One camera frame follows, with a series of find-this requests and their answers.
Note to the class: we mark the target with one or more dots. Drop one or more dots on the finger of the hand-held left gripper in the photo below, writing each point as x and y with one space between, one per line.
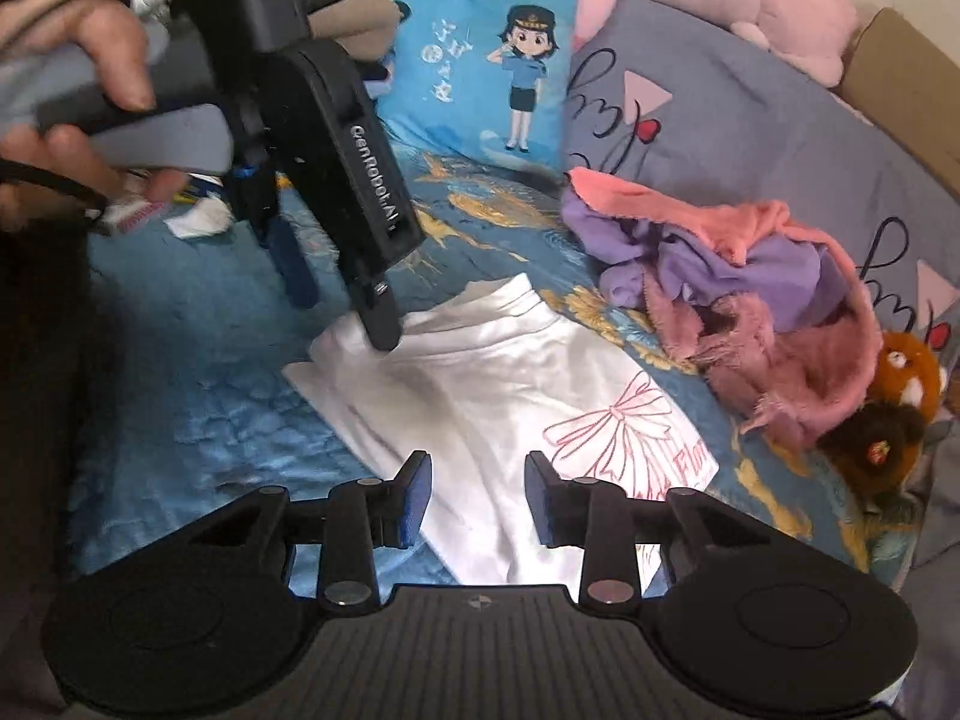
289 262
379 315

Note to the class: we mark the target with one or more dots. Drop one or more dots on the person's left hand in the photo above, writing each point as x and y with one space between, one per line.
112 37

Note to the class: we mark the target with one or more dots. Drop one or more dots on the beige cushion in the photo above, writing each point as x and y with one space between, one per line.
907 90

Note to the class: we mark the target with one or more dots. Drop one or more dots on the blue cartoon pillow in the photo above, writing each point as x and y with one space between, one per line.
472 75

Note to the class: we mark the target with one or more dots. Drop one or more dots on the red panda plush toy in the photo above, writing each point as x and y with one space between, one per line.
892 405

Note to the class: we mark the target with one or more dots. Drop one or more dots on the purple garment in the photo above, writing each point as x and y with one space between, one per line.
750 270

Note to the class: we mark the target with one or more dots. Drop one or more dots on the white tissue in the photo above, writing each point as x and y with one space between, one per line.
196 221

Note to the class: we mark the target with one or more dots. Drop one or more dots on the tan cloth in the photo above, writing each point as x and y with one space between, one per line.
360 26

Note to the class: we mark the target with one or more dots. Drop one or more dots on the white t-shirt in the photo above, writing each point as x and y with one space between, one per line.
487 390

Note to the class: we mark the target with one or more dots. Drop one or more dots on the salmon pink garment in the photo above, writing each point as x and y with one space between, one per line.
675 210

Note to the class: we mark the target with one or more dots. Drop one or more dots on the blue quilted bedspread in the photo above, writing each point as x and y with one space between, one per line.
187 390

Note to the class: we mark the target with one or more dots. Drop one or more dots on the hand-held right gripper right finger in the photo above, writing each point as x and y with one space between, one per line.
536 499

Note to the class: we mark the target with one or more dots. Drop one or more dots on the red playing card box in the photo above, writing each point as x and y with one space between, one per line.
139 210

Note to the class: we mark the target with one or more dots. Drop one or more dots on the grey duvet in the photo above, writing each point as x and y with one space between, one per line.
937 510

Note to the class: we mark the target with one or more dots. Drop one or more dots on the pink fuzzy garment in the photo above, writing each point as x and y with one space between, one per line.
795 375

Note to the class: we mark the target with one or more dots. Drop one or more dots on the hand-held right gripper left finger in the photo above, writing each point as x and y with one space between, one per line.
416 499

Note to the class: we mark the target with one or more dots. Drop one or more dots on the grey printed sofa cover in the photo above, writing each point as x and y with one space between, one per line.
750 135

